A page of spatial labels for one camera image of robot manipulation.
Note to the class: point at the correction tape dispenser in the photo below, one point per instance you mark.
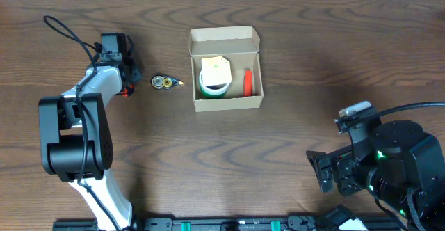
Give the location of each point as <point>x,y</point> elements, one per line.
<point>164,82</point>

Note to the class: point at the cardboard box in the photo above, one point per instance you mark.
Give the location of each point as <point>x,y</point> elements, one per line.
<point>240,45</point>

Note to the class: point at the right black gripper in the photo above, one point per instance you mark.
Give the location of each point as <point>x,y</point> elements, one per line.
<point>342,160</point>

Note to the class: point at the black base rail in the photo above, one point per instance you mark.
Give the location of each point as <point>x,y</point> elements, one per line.
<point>289,223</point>

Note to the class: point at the white tape roll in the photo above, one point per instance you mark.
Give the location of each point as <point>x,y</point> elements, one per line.
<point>201,81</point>

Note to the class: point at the green tape roll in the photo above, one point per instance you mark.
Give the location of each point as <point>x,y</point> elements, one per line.
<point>212,92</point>

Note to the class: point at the yellow sticky note pad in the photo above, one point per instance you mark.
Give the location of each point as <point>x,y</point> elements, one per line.
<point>216,71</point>

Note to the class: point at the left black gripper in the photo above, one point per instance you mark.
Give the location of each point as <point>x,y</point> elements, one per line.
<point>136,72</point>

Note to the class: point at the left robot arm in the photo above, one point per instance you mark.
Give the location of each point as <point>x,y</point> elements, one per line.
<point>75,138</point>

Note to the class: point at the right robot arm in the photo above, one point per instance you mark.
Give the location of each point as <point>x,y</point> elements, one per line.
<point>397,162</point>

